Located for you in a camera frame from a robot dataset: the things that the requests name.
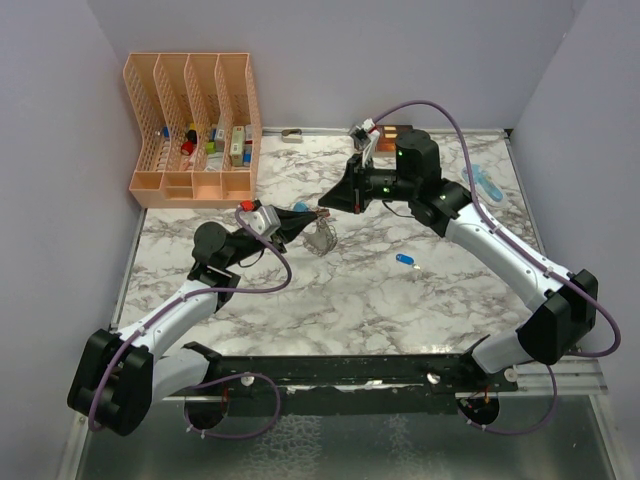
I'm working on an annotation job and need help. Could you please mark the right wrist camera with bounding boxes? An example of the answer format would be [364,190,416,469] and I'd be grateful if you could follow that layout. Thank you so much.
[348,118,380,152]

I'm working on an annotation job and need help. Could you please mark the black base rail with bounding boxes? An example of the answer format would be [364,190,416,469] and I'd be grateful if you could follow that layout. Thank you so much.
[177,342,517,416]

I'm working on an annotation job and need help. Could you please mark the brown book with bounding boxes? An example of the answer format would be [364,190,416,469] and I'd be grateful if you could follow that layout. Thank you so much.
[372,124,413,158]

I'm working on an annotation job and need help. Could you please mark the red round bottle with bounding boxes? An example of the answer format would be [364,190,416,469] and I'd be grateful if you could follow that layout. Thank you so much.
[181,141,195,155]

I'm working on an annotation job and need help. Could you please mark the metal keyring holder blue handle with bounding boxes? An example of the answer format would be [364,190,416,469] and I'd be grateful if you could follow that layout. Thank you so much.
[293,201,337,257]

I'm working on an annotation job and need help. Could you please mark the blue key tag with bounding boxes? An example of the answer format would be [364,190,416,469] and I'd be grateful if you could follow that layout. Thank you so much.
[395,253,421,271]

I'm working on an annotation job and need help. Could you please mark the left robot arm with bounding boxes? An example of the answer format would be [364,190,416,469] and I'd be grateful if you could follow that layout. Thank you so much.
[67,201,319,436]

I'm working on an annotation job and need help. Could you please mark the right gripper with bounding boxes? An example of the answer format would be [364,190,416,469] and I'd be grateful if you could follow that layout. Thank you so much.
[318,153,416,216]

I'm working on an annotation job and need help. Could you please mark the orange plastic file organizer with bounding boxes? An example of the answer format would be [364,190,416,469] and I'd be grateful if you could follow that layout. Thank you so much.
[123,53,262,208]

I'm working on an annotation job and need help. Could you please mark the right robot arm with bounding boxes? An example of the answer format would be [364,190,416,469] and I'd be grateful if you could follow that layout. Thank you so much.
[319,129,598,391]

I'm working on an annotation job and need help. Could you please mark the blue packaged toothbrush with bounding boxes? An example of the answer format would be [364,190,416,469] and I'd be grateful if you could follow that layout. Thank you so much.
[471,163,506,206]

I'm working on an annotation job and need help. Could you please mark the green white box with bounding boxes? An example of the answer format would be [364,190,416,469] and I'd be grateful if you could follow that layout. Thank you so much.
[229,125,245,168]

